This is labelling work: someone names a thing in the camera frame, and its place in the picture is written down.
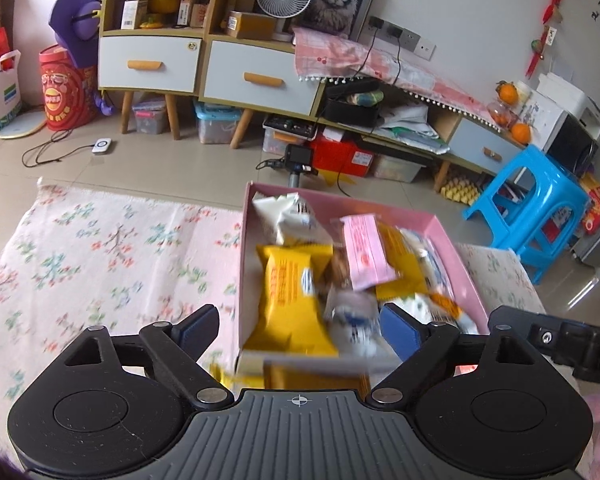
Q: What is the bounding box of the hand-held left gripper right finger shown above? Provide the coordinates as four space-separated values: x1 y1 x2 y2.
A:
367 302 538 408

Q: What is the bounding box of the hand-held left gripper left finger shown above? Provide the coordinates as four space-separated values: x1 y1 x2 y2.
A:
60 304 231 408

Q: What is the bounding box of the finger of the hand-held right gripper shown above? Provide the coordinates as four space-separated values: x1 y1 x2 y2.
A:
487 305 600 386

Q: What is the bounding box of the clear packet blue print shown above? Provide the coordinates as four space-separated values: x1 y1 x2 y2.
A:
324 289 387 357

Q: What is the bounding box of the pink snack packet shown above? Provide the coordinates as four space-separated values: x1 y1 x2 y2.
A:
340 213 402 292

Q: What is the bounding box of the yellow snack packet blue label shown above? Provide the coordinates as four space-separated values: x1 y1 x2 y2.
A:
242 243 342 357

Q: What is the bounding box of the pink cardboard box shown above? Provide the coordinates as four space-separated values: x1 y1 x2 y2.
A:
234 181 491 378

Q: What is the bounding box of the white biscuit packet black print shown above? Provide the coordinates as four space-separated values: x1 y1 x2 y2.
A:
274 194 332 247

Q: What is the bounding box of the floral tablecloth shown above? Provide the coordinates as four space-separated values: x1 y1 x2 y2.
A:
0 177 546 461

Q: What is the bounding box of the white crinkled snack packet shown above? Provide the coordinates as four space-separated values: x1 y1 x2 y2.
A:
251 193 301 227

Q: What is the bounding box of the yellow egg tray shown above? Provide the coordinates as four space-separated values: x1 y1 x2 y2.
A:
439 169 487 207

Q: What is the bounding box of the large clear storage bin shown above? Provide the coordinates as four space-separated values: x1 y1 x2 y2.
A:
371 151 434 184

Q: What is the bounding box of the blue plastic stool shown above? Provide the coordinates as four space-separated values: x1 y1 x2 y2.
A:
461 144 592 285

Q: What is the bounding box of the red box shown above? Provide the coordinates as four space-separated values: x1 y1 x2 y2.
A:
309 131 377 179

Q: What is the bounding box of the pile of papers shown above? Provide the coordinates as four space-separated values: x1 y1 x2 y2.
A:
379 104 452 154

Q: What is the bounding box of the blue-lid storage bin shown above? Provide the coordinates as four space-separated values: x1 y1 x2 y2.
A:
194 101 244 147

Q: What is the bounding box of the clear bin with black items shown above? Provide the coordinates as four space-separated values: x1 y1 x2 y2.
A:
261 114 322 157

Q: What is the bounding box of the small clear storage bin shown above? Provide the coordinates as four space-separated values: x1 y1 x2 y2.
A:
131 99 169 136

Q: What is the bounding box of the black bag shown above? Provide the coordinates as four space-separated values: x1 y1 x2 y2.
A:
324 82 382 129

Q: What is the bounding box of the green blue pouch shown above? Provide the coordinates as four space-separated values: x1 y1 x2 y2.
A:
346 89 384 107

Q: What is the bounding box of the round white scale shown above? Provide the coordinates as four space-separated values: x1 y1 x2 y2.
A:
0 111 49 141

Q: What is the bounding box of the red drum-shaped bucket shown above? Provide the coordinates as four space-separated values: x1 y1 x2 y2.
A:
38 45 102 132

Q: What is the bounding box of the pink floral cloth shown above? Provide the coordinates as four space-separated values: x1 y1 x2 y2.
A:
293 26 497 122

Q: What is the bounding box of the wooden cabinet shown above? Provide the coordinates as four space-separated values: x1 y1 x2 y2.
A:
97 0 528 196

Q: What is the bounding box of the brown cardboard box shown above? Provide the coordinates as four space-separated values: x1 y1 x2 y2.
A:
226 10 277 41

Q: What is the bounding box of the small brown carton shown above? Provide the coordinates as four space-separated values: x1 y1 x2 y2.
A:
176 0 209 29

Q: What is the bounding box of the white carton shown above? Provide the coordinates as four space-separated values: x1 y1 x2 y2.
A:
121 0 149 31

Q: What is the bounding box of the orange pumpkin ornament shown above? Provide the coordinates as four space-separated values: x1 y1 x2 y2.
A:
141 0 182 30

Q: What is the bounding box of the purple plush toy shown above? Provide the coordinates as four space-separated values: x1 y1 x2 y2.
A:
49 0 104 69

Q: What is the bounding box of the framed cat picture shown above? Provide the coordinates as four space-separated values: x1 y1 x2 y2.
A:
299 0 385 42

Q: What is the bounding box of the red hanging decoration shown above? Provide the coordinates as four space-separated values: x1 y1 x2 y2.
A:
524 0 574 79

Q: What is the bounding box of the black action camera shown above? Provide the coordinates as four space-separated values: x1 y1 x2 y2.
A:
282 143 318 188

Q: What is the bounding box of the grey drawer wooden handle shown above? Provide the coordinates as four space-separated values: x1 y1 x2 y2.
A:
450 115 527 165

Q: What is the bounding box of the black cable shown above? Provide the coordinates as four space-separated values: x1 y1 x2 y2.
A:
21 129 94 167

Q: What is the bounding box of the white drawer orange handle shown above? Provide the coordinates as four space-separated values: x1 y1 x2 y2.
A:
202 40 327 117
98 35 203 95

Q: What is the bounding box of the wall socket strip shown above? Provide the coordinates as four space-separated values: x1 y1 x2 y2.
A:
366 15 437 62

